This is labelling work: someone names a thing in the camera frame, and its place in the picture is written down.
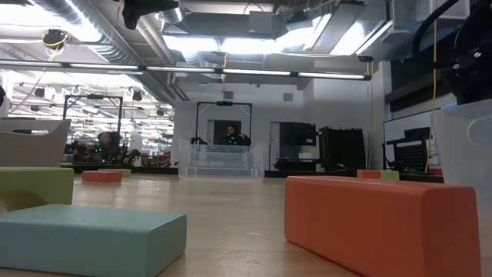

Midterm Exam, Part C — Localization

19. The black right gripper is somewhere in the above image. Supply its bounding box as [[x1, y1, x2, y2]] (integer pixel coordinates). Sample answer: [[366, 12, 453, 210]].
[[441, 38, 492, 105]]

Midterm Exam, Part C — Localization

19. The green rectangular block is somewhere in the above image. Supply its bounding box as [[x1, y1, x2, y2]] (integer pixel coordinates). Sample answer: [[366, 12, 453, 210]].
[[380, 169, 401, 182], [98, 168, 132, 179], [0, 166, 75, 214]]

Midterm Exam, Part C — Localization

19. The orange rectangular block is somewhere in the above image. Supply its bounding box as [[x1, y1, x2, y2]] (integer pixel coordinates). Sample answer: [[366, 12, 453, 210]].
[[81, 170, 124, 184], [356, 169, 382, 180], [284, 175, 482, 277]]

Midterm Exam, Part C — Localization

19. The light blue rectangular block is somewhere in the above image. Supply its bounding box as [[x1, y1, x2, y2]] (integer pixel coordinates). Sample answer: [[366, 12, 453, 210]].
[[0, 203, 188, 277]]

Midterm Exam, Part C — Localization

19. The clear plastic bin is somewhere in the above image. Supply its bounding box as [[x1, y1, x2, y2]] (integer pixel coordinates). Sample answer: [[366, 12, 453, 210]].
[[430, 98, 492, 216], [177, 139, 267, 182]]

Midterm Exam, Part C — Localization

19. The black perforated rack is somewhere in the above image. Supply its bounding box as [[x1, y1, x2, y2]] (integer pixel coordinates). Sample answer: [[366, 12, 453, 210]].
[[383, 126, 432, 173]]

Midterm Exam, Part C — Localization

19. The long ceiling light bar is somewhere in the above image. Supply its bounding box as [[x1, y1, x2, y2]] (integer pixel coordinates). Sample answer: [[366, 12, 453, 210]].
[[0, 59, 373, 82]]

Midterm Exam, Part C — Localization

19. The black cabinet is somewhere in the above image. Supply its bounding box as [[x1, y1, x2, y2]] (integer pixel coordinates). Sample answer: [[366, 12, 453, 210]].
[[317, 125, 367, 173]]

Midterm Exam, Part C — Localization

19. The person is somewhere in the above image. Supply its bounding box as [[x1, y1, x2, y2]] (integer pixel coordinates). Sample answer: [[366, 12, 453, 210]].
[[221, 125, 247, 146]]

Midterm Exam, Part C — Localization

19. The grey plastic bin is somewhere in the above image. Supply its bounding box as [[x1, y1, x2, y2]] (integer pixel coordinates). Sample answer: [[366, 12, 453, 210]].
[[0, 118, 73, 169]]

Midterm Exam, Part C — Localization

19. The black monitor panel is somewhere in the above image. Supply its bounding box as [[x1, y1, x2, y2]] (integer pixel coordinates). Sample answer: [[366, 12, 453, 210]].
[[279, 122, 317, 148]]

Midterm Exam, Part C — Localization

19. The silver ventilation duct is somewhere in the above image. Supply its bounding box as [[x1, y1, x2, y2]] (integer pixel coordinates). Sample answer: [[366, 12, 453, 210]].
[[158, 5, 185, 25]]

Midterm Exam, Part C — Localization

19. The yellow ceiling cable reel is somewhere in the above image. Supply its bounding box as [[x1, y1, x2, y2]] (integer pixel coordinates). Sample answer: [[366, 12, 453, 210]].
[[41, 28, 70, 52]]

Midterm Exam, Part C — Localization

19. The black gantry frame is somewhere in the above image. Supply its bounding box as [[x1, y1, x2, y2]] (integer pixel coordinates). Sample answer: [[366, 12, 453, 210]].
[[62, 94, 125, 135], [194, 100, 254, 146]]

